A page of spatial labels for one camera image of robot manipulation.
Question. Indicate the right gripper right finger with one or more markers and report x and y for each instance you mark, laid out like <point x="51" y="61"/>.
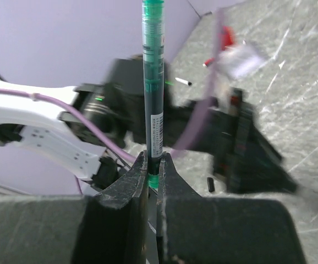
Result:
<point x="197" y="229"/>

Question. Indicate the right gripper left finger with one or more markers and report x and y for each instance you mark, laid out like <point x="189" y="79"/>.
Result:
<point x="107" y="228"/>

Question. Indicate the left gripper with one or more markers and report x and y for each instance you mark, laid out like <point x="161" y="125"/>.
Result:
<point x="235" y="157"/>

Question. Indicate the green gel pen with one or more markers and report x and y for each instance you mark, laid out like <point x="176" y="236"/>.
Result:
<point x="153" y="33"/>

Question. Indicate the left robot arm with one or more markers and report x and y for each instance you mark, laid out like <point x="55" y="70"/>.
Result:
<point x="82" y="128"/>

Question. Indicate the black pen cap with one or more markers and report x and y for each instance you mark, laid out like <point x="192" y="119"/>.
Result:
<point x="210" y="184"/>

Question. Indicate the red pen cap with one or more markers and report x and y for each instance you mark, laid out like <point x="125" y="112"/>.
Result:
<point x="208" y="62"/>

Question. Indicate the white black-tip marker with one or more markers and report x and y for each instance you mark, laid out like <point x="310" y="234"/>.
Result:
<point x="183" y="81"/>

